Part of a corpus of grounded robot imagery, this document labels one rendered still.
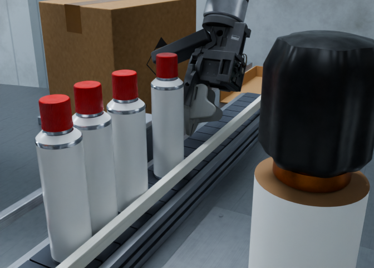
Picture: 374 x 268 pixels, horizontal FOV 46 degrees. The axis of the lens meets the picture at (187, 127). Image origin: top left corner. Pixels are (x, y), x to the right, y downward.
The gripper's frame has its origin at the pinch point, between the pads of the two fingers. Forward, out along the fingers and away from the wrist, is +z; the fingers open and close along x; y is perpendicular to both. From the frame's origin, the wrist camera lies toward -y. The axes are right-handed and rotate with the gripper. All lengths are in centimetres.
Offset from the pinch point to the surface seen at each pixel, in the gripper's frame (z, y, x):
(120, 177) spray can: 10.2, 1.2, -19.4
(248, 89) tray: -20, -9, 55
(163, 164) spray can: 7.2, 1.2, -7.8
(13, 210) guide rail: 16.0, -2.8, -33.0
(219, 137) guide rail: 0.1, 4.8, 4.2
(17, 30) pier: -50, -186, 121
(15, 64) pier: -31, -191, 131
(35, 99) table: -2, -61, 24
